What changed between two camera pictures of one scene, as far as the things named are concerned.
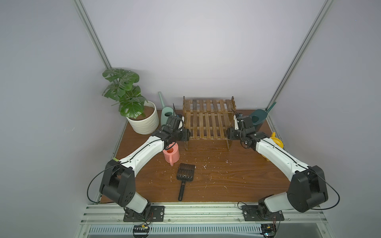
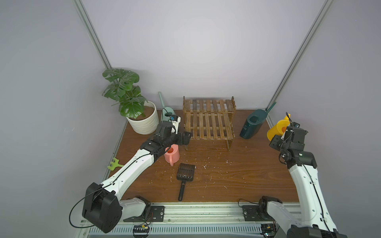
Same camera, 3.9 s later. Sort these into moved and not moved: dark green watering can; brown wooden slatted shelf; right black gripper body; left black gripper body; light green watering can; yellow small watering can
Moved: yellow small watering can; right black gripper body
Not moved: left black gripper body; light green watering can; dark green watering can; brown wooden slatted shelf
